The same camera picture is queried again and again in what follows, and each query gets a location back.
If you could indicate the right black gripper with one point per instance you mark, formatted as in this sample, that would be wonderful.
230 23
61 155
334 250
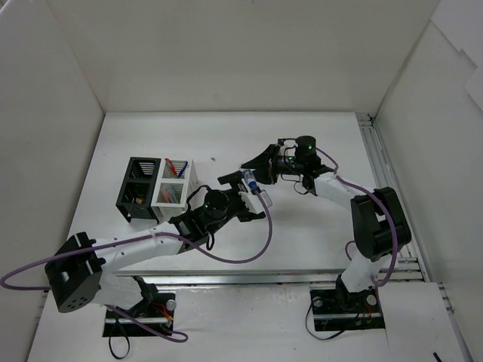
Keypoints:
272 164

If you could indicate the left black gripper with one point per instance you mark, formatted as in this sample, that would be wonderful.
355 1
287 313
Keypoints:
241 200

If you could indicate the clear blue-capped glue bottle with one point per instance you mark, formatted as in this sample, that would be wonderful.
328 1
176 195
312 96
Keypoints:
251 181

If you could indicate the blue ballpoint pen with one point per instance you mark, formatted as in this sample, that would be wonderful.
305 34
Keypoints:
182 170

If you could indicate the red pen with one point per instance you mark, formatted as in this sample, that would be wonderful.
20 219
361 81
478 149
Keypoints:
171 167

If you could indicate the teal blue pen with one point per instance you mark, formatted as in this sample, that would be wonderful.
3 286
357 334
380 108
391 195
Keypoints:
178 190

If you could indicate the orange red marker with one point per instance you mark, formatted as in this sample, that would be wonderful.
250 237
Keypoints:
169 193

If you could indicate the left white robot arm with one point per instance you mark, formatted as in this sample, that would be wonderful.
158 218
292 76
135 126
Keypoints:
84 270

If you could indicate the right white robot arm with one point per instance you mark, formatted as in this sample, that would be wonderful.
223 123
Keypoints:
380 227

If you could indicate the white slatted organizer box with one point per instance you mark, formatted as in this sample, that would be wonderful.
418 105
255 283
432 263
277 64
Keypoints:
176 181

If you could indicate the black slatted organizer box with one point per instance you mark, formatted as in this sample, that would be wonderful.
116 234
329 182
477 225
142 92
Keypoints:
138 182

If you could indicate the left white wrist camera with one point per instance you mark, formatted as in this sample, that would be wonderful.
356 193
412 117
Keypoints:
253 203

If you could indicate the aluminium front rail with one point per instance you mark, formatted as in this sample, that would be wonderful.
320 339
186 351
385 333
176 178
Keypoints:
240 278

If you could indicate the aluminium side rail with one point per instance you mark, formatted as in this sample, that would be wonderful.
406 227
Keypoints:
412 266

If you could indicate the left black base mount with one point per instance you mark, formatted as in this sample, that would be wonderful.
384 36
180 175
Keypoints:
159 316

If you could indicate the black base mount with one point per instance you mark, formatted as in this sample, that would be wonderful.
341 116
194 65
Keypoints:
159 316
334 311

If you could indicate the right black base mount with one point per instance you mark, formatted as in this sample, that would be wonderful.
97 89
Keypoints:
334 311

